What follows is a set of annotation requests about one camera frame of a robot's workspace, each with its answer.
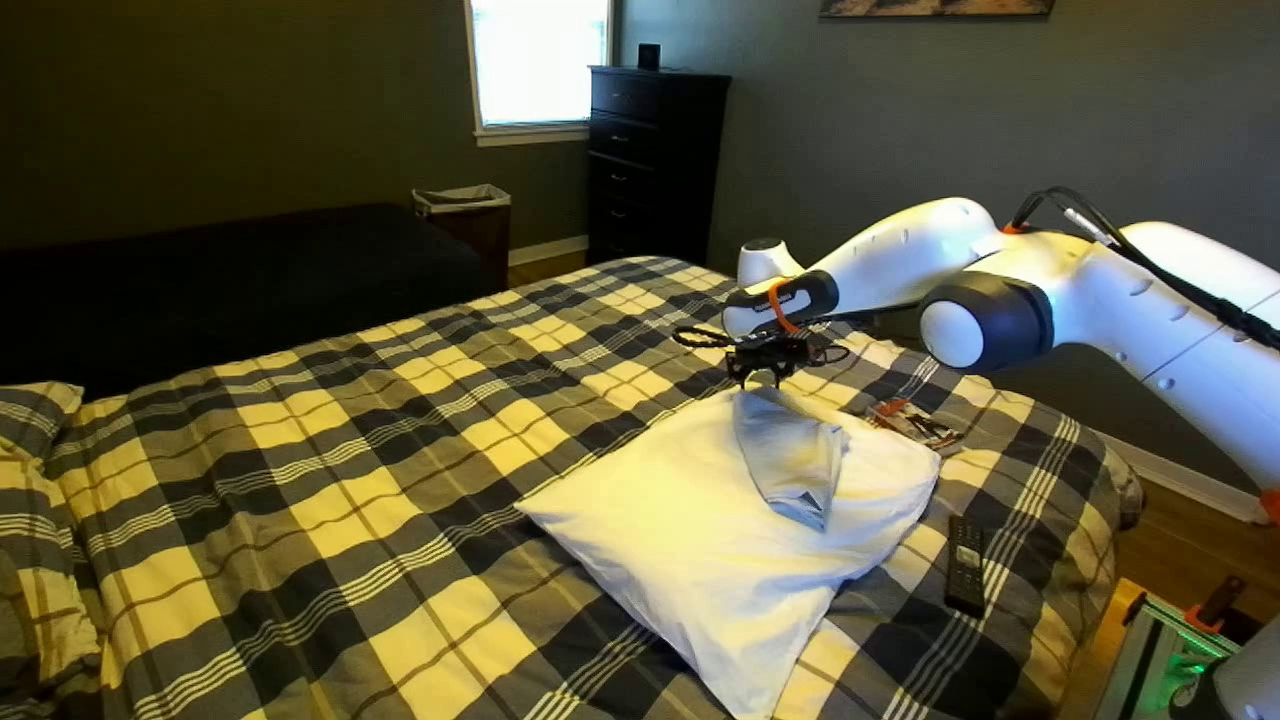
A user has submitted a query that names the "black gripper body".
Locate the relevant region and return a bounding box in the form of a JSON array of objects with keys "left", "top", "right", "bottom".
[{"left": 724, "top": 325, "right": 827, "bottom": 388}]

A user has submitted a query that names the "light grey towel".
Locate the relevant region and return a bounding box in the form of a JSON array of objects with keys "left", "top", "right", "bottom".
[{"left": 730, "top": 380, "right": 852, "bottom": 538}]

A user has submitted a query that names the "white rounded robot base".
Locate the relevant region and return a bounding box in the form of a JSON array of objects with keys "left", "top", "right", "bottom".
[{"left": 1209, "top": 648, "right": 1280, "bottom": 720}]

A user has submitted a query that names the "red printed magazine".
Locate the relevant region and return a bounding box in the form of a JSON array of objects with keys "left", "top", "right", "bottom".
[{"left": 874, "top": 395, "right": 972, "bottom": 460}]

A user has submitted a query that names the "white pillow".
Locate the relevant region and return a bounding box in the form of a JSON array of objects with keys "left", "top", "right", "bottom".
[{"left": 513, "top": 386, "right": 944, "bottom": 720}]

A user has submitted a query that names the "black dresser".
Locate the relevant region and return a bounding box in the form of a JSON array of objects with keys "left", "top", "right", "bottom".
[{"left": 583, "top": 63, "right": 737, "bottom": 274}]

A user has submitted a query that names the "black remote control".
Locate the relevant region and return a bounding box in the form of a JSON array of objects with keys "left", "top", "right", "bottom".
[{"left": 940, "top": 512, "right": 996, "bottom": 620}]

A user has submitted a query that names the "bright window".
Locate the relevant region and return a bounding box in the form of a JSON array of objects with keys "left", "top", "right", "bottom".
[{"left": 460, "top": 0, "right": 626, "bottom": 150}]

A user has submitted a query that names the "plaid bed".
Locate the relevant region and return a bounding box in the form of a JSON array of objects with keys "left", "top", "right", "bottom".
[{"left": 0, "top": 251, "right": 1150, "bottom": 720}]

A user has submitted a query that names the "wooden edged robot stand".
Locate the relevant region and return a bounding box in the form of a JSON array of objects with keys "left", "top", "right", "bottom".
[{"left": 1057, "top": 573, "right": 1253, "bottom": 720}]

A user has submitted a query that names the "red black clamp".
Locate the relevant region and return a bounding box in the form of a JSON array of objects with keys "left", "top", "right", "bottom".
[{"left": 1187, "top": 573, "right": 1258, "bottom": 642}]

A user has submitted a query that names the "black futon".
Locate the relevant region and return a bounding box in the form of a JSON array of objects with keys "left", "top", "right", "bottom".
[{"left": 0, "top": 201, "right": 491, "bottom": 405}]

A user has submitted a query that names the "small plaid pillow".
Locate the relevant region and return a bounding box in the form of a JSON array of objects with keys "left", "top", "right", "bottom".
[{"left": 0, "top": 377, "right": 88, "bottom": 464}]

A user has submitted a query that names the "large plaid pillow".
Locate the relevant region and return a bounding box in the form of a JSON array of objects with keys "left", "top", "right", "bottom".
[{"left": 0, "top": 438, "right": 110, "bottom": 703}]

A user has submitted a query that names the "orange arm strap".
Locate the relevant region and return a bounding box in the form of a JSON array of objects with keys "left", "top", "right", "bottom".
[{"left": 760, "top": 279, "right": 813, "bottom": 345}]

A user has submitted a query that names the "framed wall picture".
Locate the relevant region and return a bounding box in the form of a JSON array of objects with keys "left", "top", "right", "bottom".
[{"left": 815, "top": 0, "right": 1057, "bottom": 26}]

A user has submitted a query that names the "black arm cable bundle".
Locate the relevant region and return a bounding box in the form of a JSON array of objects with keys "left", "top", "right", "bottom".
[{"left": 1008, "top": 186, "right": 1280, "bottom": 357}]

